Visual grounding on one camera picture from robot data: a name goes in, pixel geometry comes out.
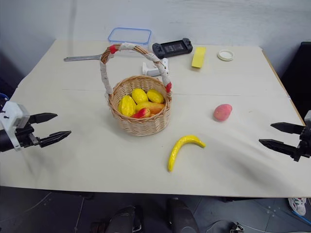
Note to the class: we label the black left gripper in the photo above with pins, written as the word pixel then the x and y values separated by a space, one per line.
pixel 25 137

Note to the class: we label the white sneaker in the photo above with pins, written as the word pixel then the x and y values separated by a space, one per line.
pixel 298 205

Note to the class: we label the red yellow apple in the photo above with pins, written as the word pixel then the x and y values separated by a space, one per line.
pixel 142 113

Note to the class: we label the white plastic holder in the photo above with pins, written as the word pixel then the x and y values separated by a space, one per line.
pixel 150 70

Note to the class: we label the clear container with blue rim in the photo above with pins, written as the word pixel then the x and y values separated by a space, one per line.
pixel 130 36

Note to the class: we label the dark rounded shape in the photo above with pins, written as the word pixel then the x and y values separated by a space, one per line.
pixel 124 219

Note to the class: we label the white round lid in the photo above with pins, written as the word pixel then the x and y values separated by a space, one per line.
pixel 225 55

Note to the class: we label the black handheld game controller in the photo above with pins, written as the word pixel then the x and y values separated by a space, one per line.
pixel 172 47

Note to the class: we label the yellow banana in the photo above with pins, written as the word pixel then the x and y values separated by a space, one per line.
pixel 175 150

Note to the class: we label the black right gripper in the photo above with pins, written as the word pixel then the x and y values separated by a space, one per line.
pixel 305 145

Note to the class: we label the yellow orange mango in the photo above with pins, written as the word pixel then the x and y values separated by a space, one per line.
pixel 151 106

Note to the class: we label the yellow lemon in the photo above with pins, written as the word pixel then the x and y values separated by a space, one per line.
pixel 155 95
pixel 126 106
pixel 139 95

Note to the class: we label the pink peach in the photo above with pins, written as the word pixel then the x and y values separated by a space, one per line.
pixel 222 112

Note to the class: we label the yellow sponge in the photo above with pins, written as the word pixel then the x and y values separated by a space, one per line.
pixel 198 58

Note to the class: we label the cream tablecloth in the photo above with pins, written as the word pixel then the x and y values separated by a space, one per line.
pixel 73 157

